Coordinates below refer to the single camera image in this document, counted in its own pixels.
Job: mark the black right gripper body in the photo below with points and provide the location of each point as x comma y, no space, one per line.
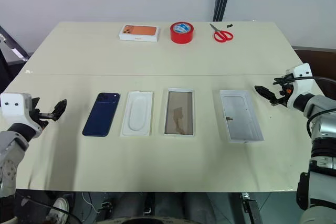
283,98

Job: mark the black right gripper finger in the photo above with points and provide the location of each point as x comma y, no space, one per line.
265,92
279,81

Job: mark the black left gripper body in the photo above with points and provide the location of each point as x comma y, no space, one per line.
46,116

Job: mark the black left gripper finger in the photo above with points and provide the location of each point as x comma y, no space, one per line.
59,109
35,103

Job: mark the dark blue smartphone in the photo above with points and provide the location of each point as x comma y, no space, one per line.
101,116

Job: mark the white moulded tray insert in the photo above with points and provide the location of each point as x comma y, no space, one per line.
136,113

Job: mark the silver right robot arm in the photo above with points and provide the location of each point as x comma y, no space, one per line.
323,106

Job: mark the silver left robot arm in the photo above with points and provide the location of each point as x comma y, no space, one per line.
10,153

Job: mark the orange print phone box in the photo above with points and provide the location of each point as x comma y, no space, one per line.
139,32

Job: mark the dark brown furniture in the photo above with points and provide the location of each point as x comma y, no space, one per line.
320,61

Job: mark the small black clip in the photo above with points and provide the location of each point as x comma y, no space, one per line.
230,25

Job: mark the white shoe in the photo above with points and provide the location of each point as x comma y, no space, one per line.
61,204

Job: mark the red tape roll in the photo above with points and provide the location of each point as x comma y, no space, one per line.
174,37

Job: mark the black metal table leg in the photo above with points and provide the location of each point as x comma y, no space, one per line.
253,211

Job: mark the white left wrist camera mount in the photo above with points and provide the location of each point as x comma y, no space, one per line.
14,108

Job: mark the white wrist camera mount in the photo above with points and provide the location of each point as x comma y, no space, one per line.
302,73
14,108

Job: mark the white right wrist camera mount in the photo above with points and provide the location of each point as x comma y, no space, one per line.
302,73

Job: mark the black equipment frame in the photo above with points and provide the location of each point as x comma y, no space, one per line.
8,69

